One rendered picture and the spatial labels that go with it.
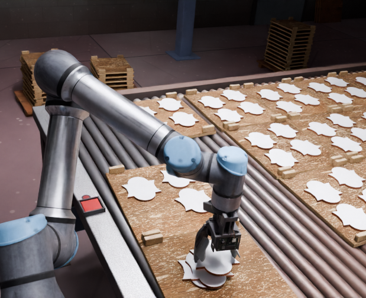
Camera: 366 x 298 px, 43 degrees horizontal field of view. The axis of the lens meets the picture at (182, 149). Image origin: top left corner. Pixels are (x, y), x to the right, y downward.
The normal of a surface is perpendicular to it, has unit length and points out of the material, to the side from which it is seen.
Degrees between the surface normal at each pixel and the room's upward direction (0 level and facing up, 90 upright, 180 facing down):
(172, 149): 52
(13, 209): 0
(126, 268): 0
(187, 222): 0
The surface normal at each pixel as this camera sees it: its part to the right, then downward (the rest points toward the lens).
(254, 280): 0.07, -0.86
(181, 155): -0.14, -0.17
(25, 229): 0.44, -0.33
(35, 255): 0.65, -0.30
